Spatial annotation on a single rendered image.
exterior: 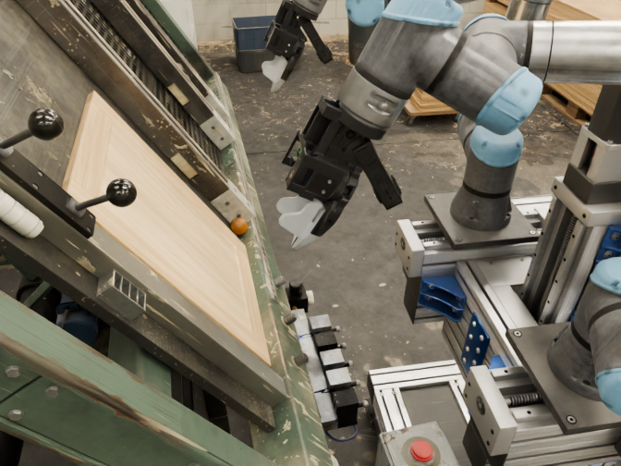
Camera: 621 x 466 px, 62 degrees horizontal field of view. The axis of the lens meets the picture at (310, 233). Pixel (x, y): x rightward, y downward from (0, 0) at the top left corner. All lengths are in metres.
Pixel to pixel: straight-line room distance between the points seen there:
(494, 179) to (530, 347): 0.41
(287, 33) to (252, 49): 4.05
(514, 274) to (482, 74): 0.85
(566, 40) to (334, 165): 0.32
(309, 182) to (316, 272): 2.12
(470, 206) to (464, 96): 0.75
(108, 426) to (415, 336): 1.93
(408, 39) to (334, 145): 0.15
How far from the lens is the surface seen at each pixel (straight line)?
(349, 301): 2.58
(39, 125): 0.67
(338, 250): 2.88
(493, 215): 1.34
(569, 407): 1.03
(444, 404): 2.00
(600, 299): 0.94
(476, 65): 0.60
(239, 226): 1.50
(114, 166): 1.08
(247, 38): 5.28
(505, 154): 1.26
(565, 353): 1.04
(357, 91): 0.61
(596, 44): 0.73
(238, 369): 1.01
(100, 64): 1.34
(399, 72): 0.60
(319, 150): 0.63
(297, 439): 1.06
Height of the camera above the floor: 1.80
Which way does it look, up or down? 37 degrees down
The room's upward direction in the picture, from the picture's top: straight up
